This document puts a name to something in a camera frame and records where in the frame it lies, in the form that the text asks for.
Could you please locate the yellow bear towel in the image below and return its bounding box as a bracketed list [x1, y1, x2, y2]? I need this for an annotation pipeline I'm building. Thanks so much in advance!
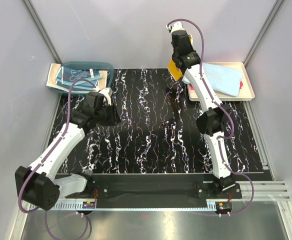
[168, 34, 198, 81]

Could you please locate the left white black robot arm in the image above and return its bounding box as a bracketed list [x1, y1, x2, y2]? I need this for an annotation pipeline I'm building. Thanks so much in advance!
[14, 87, 120, 213]

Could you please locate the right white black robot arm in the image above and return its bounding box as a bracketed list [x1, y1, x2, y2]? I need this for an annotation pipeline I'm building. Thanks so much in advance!
[170, 28, 236, 199]

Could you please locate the blue beige patterned towel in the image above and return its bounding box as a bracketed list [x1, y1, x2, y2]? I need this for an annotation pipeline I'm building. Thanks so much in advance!
[46, 63, 109, 95]

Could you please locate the teal plastic basket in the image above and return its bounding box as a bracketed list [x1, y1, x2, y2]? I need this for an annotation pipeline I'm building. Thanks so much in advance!
[55, 61, 115, 96]

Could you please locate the pink folded towel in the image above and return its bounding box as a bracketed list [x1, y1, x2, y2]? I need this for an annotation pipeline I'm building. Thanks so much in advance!
[188, 79, 244, 91]

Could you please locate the black marble pattern mat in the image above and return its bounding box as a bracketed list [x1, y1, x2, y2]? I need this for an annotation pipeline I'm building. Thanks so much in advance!
[37, 67, 269, 175]

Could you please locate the light blue folded towel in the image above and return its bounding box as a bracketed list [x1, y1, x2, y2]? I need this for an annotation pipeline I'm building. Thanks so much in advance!
[182, 62, 243, 98]

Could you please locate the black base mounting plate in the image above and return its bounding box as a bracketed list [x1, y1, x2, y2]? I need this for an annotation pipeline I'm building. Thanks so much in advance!
[68, 173, 242, 210]

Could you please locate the white plastic tray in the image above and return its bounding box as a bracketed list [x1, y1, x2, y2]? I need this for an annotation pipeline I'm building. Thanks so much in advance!
[186, 62, 255, 102]

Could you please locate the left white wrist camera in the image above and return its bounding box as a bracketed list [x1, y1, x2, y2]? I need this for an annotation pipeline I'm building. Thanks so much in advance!
[98, 87, 113, 102]

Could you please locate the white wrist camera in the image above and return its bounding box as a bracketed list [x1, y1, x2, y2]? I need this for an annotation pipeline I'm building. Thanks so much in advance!
[166, 21, 185, 33]
[98, 87, 113, 102]

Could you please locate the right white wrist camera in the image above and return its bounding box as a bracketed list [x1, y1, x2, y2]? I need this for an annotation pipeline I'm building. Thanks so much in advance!
[166, 21, 185, 33]

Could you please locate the slotted aluminium cable rail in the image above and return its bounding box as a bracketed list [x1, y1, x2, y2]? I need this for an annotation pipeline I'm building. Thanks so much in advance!
[29, 199, 97, 211]

